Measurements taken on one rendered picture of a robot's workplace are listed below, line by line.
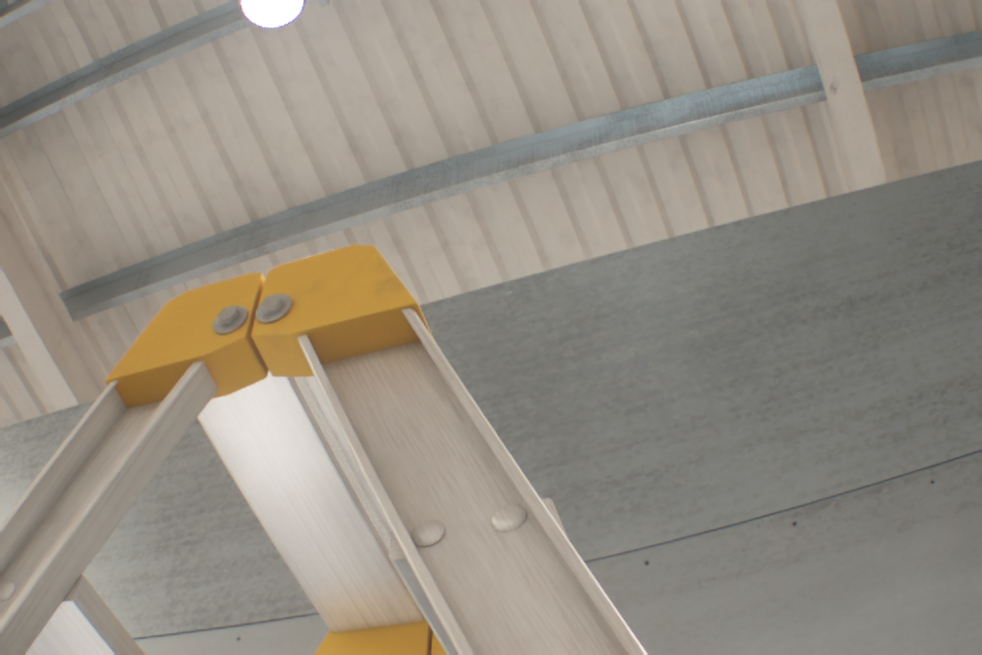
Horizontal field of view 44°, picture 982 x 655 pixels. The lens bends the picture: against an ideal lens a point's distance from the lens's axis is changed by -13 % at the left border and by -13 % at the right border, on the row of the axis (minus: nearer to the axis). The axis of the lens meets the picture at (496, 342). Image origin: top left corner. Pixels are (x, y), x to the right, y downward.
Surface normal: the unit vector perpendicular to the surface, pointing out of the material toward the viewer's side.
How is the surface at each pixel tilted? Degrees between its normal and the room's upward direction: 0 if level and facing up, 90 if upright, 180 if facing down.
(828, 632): 90
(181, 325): 90
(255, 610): 90
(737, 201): 177
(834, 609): 90
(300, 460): 180
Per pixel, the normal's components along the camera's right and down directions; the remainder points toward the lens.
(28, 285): 0.94, -0.25
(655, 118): -0.34, -0.73
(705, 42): -0.05, 0.59
